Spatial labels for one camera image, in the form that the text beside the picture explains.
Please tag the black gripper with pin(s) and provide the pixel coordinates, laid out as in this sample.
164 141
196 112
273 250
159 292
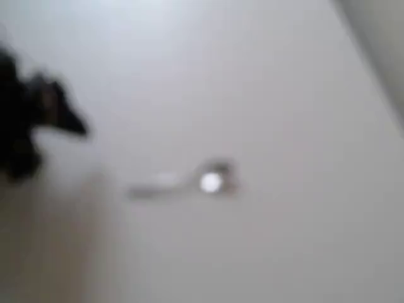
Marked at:
47 105

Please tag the silver metal spoon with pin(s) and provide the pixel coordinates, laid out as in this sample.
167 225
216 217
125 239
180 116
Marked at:
210 183

